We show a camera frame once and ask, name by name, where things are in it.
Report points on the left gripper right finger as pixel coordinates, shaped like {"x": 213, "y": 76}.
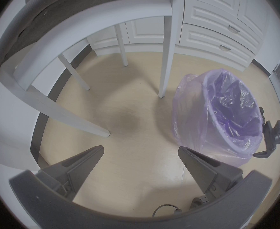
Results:
{"x": 207, "y": 170}

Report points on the purple plastic bag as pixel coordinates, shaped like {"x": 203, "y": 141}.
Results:
{"x": 190, "y": 118}

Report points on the white trash bin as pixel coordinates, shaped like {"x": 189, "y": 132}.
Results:
{"x": 226, "y": 143}

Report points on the white chair with grey seat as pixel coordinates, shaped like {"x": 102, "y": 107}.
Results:
{"x": 82, "y": 15}

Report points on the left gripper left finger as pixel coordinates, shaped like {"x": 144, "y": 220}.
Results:
{"x": 77, "y": 168}

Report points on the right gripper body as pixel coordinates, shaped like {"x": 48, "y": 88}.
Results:
{"x": 273, "y": 135}

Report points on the white wardrobe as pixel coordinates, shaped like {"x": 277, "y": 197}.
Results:
{"x": 214, "y": 15}

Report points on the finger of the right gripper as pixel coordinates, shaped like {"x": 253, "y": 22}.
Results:
{"x": 263, "y": 117}
{"x": 264, "y": 154}

